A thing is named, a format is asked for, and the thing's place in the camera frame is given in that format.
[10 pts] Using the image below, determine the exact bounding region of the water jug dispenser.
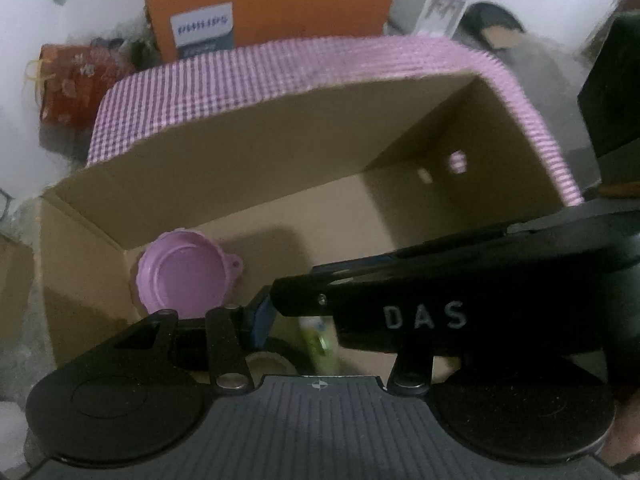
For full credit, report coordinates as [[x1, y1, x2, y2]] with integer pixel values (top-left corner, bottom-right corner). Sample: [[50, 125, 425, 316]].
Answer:
[[387, 0, 481, 41]]

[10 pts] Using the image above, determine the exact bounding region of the person's right forearm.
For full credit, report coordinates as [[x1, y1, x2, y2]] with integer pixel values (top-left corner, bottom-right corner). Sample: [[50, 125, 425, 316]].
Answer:
[[600, 405, 640, 476]]

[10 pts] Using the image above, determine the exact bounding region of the green tube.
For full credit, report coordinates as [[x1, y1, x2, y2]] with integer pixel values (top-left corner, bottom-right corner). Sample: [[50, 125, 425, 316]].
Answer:
[[300, 316, 334, 362]]

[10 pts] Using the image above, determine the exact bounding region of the black curved object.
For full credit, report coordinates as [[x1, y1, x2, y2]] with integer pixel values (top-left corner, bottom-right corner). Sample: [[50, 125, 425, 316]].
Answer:
[[460, 2, 528, 51]]

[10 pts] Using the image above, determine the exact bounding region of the large cardboard box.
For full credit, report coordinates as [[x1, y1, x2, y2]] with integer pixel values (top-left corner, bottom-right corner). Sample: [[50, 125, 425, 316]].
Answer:
[[37, 72, 571, 381]]

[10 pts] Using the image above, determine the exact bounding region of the black tape roll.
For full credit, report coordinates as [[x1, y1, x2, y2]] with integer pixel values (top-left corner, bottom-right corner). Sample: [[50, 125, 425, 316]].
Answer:
[[247, 337, 302, 377]]

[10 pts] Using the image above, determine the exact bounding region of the pink plastic lid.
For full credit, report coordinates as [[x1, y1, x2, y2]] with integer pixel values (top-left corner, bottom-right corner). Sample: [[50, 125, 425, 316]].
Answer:
[[131, 230, 245, 322]]

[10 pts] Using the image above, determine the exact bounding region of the brown cardboard piece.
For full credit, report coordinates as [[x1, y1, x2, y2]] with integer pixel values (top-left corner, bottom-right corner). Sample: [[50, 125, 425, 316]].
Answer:
[[482, 25, 522, 49]]

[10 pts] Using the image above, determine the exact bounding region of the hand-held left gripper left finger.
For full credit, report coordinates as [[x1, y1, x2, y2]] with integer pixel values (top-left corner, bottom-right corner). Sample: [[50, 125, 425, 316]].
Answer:
[[72, 299, 274, 394]]

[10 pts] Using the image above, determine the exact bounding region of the purple checkered tablecloth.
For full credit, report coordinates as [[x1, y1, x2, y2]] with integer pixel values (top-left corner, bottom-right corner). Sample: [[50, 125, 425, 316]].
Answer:
[[85, 35, 585, 207]]

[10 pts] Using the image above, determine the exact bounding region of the red patterned bag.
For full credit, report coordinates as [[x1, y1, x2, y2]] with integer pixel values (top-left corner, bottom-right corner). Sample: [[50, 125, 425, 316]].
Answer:
[[25, 42, 138, 128]]

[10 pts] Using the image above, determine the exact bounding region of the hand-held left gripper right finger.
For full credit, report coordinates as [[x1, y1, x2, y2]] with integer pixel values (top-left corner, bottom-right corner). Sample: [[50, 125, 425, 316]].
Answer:
[[389, 347, 435, 395]]

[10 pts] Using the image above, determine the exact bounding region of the orange box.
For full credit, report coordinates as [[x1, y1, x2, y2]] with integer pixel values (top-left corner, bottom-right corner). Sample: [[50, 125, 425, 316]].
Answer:
[[145, 0, 401, 63]]

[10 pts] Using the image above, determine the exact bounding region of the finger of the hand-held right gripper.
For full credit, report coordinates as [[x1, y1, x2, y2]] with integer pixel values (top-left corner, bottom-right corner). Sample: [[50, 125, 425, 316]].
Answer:
[[270, 266, 353, 319], [310, 230, 508, 277]]

